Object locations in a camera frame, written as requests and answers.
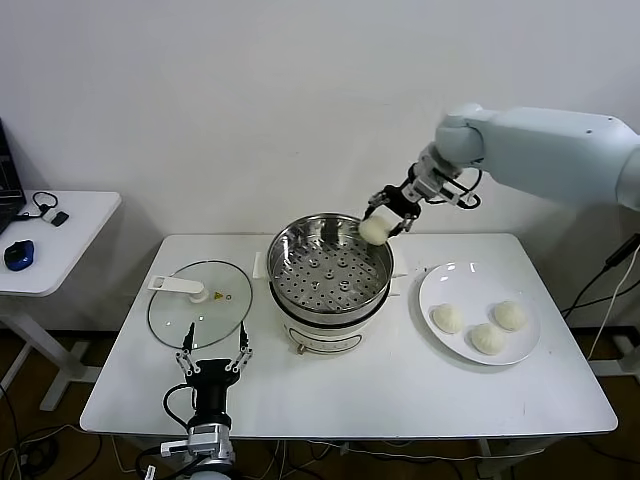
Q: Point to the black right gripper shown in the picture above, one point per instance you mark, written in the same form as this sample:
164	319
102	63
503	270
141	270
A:
400	197

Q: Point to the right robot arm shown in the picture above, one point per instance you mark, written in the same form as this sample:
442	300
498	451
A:
550	150

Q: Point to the white round plate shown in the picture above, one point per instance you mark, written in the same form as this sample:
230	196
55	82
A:
480	285

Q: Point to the blue computer mouse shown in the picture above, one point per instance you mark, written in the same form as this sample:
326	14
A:
19	255

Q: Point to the small black device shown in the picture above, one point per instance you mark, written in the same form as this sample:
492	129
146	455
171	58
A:
60	219

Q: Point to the white steamed baozi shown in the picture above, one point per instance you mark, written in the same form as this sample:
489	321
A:
511	316
375	231
447	319
487	339

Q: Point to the small white adapter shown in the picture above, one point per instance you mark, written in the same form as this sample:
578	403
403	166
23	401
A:
48	216

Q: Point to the small white side table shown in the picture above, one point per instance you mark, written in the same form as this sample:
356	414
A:
75	240

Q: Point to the stainless steel steamer basket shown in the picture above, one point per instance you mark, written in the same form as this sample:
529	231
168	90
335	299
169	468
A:
330	280

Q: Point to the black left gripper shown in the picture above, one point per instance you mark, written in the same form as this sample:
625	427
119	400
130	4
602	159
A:
212	372

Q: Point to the black laptop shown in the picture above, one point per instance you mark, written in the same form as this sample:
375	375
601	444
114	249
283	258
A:
7	200

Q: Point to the large white table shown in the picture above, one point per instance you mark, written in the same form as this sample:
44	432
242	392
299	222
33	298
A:
350	395

